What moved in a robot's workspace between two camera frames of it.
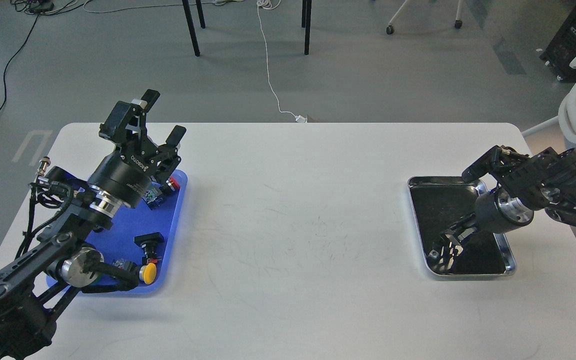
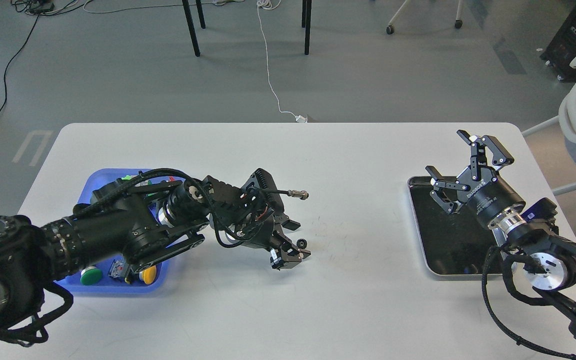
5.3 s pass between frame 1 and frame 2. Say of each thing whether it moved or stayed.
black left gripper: moved
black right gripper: moved
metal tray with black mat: stayed
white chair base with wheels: stayed
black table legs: stayed
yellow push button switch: stayed
